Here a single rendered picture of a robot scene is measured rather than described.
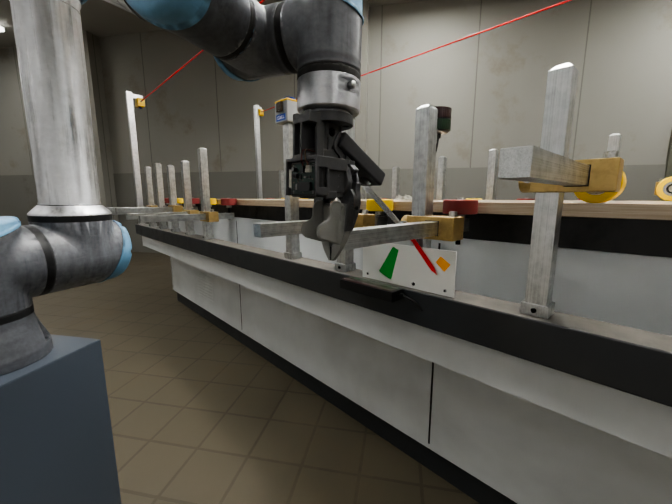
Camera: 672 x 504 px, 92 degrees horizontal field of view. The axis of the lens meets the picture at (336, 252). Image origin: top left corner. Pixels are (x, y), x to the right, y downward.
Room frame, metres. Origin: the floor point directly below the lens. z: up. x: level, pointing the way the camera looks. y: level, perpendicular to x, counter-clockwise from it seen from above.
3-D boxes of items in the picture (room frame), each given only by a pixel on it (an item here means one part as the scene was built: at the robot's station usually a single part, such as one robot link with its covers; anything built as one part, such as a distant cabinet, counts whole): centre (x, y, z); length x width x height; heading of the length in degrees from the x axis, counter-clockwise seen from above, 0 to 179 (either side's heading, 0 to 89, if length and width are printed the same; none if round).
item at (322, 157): (0.49, 0.02, 0.97); 0.09 x 0.08 x 0.12; 133
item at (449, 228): (0.74, -0.22, 0.84); 0.13 x 0.06 x 0.05; 44
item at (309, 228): (0.50, 0.03, 0.86); 0.06 x 0.03 x 0.09; 133
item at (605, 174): (0.55, -0.39, 0.94); 0.13 x 0.06 x 0.05; 44
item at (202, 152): (1.65, 0.66, 0.91); 0.03 x 0.03 x 0.48; 44
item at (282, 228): (0.84, 0.01, 0.84); 0.43 x 0.03 x 0.04; 134
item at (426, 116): (0.75, -0.20, 0.87); 0.03 x 0.03 x 0.48; 44
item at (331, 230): (0.48, 0.01, 0.86); 0.06 x 0.03 x 0.09; 133
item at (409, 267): (0.75, -0.16, 0.75); 0.26 x 0.01 x 0.10; 44
